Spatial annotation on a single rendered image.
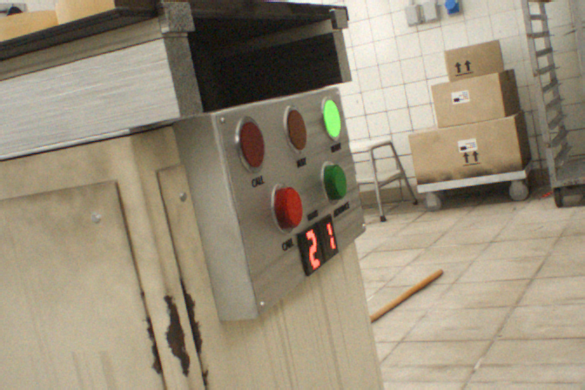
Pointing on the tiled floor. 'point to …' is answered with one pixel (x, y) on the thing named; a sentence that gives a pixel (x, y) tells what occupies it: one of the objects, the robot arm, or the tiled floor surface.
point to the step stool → (380, 171)
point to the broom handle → (405, 295)
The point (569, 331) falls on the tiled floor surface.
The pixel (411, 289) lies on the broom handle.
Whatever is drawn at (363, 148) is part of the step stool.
